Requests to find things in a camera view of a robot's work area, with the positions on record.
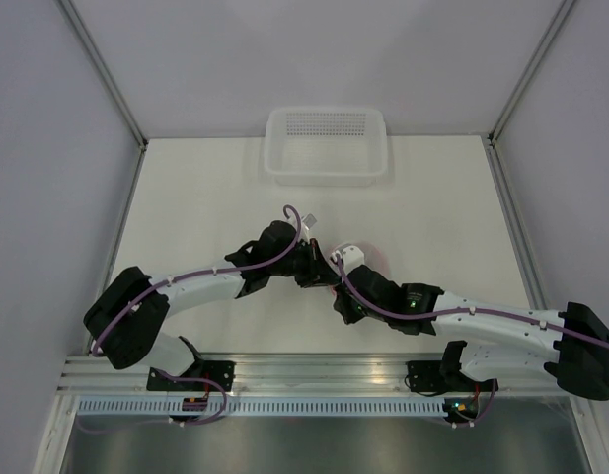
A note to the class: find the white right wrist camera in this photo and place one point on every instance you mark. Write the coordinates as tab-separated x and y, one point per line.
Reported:
348	254

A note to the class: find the right aluminium frame post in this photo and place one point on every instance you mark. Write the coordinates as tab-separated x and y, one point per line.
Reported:
540	52

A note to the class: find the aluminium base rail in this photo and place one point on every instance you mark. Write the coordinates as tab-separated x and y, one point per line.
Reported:
261	375

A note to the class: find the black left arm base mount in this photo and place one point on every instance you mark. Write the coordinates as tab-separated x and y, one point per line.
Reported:
198	378

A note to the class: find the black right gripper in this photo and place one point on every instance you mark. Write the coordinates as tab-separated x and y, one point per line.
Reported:
341	304

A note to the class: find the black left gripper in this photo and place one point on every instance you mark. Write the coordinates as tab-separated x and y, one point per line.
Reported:
318	273

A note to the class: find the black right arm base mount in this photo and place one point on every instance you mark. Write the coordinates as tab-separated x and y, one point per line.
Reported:
424	378

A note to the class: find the aluminium frame post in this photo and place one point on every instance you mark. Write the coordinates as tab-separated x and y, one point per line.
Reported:
82	33
540	52

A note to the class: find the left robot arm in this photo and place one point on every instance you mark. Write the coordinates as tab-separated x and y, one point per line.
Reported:
126	321

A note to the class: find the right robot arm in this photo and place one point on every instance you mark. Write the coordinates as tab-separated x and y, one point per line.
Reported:
486	342

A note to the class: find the left aluminium frame post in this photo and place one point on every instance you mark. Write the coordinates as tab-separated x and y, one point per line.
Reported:
82	33

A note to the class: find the white mesh laundry bag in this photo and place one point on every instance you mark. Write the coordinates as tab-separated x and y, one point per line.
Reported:
374	259

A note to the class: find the white slotted cable duct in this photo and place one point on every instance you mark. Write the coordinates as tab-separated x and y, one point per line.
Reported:
262	406

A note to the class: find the white perforated plastic basket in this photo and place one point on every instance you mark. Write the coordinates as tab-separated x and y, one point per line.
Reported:
326	146

